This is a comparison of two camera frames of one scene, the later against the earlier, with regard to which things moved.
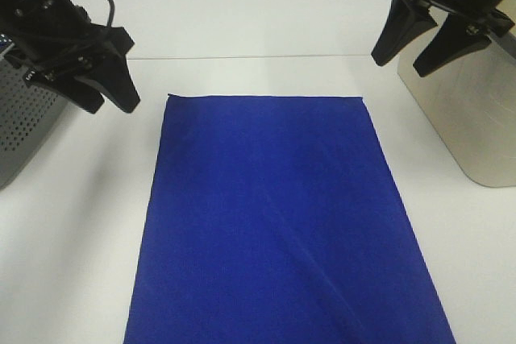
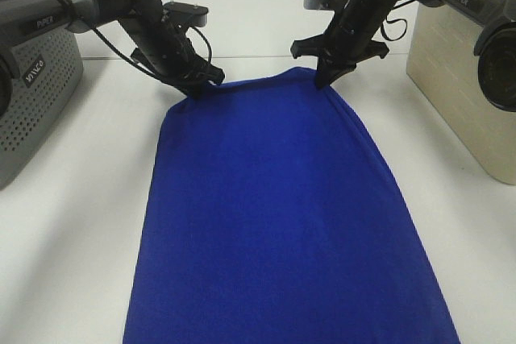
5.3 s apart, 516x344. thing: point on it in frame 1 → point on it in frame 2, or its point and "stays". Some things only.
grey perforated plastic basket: (30, 112) stays
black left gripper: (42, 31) → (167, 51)
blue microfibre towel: (278, 219) stays
